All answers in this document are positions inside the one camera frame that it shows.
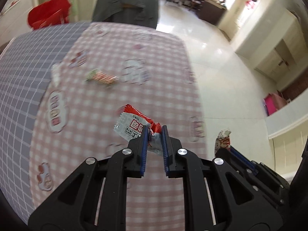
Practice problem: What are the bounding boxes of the white red wrapper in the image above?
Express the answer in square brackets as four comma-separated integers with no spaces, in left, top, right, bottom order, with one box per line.
[215,128,231,154]

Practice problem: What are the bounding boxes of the red white snack packet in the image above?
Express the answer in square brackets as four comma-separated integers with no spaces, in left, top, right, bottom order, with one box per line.
[114,104,163,156]

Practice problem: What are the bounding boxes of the pink bed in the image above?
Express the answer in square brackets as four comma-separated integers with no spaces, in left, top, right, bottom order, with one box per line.
[263,91,288,116]

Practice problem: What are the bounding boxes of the pink checkered tablecloth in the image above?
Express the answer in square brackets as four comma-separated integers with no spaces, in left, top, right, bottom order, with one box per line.
[1,22,208,223]

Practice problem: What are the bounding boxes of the green orange candy wrapper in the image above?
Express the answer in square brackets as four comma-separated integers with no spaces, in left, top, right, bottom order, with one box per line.
[85,69,119,86]

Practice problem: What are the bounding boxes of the dark wooden desk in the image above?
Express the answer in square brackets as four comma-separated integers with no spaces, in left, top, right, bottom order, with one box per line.
[196,0,227,26]

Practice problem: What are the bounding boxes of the red plastic chair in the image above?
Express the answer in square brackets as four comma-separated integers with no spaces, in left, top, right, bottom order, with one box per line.
[27,0,72,30]

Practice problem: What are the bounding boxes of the chair with grey jacket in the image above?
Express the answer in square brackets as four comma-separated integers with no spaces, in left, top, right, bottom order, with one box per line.
[92,0,159,29]

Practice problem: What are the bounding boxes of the white wall cabinet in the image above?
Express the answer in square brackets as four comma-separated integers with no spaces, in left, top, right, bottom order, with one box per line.
[250,9,307,82]

